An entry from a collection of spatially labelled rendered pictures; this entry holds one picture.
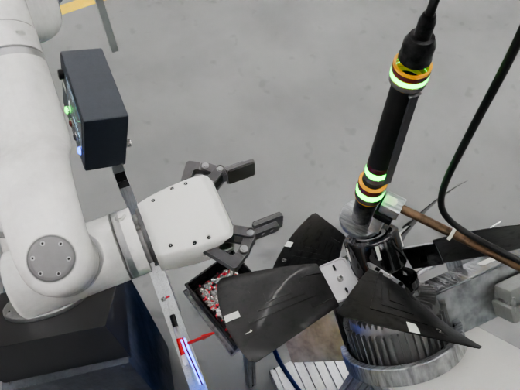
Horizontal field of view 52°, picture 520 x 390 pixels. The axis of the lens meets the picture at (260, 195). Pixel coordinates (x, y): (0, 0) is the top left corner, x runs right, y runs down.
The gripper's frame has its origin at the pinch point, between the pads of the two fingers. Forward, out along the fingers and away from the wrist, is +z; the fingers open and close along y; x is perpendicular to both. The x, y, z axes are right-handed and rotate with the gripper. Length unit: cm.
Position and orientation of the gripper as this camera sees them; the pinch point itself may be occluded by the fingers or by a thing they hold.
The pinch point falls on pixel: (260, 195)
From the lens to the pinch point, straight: 68.2
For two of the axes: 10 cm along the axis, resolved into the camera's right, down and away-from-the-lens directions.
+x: 0.0, -5.2, -8.5
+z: 9.2, -3.4, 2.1
